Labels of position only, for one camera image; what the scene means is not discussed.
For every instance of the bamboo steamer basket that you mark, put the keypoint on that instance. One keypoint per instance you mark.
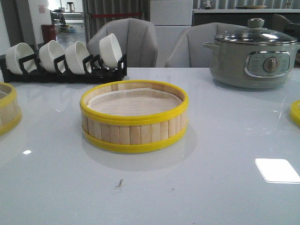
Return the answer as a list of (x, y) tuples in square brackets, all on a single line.
[(10, 111), (134, 134)]

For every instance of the white steamer liner paper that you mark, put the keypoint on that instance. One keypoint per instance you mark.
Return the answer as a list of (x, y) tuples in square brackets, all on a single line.
[(134, 102)]

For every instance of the black bowl rack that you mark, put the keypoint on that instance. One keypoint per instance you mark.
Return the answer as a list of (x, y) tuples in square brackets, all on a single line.
[(94, 71)]

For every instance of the right grey chair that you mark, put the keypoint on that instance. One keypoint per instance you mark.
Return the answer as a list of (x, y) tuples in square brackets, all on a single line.
[(189, 52)]

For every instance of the grey chair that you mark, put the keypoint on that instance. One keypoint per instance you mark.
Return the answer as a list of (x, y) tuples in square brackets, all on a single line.
[(137, 39), (189, 52)]

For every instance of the white bowl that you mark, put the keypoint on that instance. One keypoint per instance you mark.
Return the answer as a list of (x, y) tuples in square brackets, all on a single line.
[(75, 54), (15, 53), (110, 50), (48, 53)]

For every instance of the left grey chair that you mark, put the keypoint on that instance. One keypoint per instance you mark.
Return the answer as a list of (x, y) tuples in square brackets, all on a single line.
[(137, 39)]

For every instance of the white cabinet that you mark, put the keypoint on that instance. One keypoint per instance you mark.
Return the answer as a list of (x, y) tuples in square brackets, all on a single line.
[(170, 18)]

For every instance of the green electric cooking pot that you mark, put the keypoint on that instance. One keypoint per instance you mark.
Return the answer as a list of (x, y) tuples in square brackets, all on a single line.
[(250, 65)]

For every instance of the dark counter cabinet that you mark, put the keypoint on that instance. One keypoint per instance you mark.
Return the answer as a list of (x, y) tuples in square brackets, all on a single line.
[(241, 16)]

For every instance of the red bin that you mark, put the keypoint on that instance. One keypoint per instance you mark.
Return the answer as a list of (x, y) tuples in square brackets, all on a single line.
[(48, 32)]

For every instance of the glass pot lid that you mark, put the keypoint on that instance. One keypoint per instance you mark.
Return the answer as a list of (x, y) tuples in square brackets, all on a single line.
[(256, 34)]

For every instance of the left basket liner paper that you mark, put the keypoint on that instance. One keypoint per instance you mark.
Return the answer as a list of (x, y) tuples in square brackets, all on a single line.
[(3, 94)]

